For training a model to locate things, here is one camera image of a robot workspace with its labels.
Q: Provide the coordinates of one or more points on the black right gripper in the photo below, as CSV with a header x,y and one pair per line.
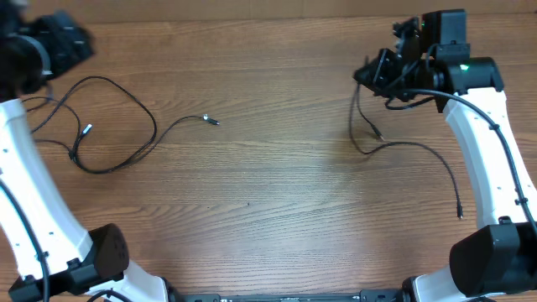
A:
x,y
377,73

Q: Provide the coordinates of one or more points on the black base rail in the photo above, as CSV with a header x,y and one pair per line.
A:
x,y
335,295

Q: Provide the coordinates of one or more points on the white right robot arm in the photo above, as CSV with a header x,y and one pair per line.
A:
x,y
500,256

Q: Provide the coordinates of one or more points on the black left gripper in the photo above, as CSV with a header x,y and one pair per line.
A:
x,y
74,44

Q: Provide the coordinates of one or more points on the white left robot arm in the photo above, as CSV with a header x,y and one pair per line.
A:
x,y
53,251

